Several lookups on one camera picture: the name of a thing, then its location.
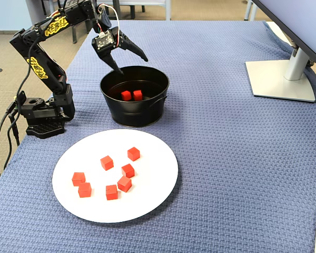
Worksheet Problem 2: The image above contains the computer monitor with silver stand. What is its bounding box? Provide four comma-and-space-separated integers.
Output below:
245, 0, 316, 103

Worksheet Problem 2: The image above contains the red cube with black mark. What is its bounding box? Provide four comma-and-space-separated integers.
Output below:
105, 184, 119, 201

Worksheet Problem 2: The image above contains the light grey furniture leg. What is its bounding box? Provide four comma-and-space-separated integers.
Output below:
243, 0, 258, 22

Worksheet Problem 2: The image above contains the black metal bucket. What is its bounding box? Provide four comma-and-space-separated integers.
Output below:
100, 65, 170, 128

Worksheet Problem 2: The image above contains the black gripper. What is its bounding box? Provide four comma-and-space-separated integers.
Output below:
91, 12, 149, 75

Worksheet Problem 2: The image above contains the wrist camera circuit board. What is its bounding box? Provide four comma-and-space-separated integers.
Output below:
94, 29, 120, 52

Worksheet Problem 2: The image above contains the blue woven table cloth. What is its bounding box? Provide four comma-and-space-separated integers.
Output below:
0, 20, 316, 253

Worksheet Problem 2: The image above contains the white round plate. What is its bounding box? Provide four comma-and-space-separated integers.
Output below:
52, 129, 179, 223

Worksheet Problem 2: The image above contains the red white servo wire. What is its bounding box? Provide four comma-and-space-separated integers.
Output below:
96, 3, 121, 50

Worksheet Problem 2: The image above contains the grey-blue table frame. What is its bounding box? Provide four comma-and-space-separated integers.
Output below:
118, 0, 172, 22

